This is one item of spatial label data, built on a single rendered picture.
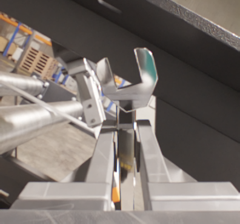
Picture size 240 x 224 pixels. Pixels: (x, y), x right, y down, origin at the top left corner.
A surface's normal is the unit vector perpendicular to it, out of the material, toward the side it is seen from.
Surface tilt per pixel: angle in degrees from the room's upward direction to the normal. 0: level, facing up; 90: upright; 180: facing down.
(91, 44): 90
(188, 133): 90
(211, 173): 90
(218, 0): 90
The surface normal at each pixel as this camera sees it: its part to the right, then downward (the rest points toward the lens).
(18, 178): 0.48, -0.87
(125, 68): -0.03, 0.04
